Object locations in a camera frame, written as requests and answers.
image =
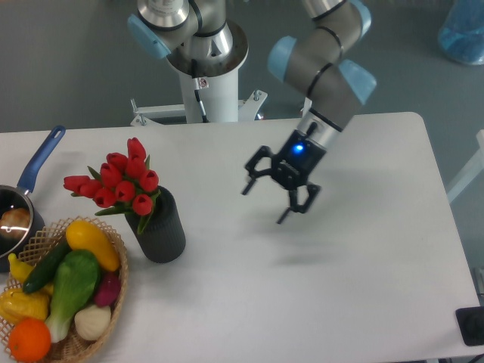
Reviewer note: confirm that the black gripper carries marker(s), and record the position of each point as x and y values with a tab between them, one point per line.
290	168

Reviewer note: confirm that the red tulip bouquet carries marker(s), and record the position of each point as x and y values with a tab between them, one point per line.
124	184

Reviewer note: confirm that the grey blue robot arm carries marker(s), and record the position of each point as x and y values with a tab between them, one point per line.
315	67

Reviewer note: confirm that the dark grey ribbed vase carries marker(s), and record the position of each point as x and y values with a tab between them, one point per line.
163	238

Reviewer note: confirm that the yellow squash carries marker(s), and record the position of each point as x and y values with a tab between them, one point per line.
84	235

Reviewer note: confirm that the blue plastic bag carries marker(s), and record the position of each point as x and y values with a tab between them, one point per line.
461	35

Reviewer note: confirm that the green bok choy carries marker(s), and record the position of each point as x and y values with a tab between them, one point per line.
74	283

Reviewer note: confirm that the black device at edge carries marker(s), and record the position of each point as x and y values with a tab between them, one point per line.
470	322

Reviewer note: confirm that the white garlic bulb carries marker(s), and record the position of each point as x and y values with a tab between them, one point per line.
92	321

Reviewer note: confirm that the dark green cucumber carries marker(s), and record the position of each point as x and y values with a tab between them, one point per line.
44	271

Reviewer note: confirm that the woven wicker basket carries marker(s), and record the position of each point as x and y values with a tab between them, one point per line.
74	348

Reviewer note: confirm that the brown bread roll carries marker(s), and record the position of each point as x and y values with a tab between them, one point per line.
15	223

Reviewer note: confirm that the yellow banana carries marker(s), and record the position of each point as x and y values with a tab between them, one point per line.
21	271

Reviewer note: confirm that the yellow corn cob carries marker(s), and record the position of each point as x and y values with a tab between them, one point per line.
17	305

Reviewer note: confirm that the orange fruit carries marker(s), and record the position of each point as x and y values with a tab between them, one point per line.
29	340

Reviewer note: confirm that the white clamp post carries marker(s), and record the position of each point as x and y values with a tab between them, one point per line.
305	107

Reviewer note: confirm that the white frame bar right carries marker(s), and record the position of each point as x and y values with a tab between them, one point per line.
472	168

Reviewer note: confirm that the blue handled saucepan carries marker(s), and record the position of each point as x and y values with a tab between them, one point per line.
19	196

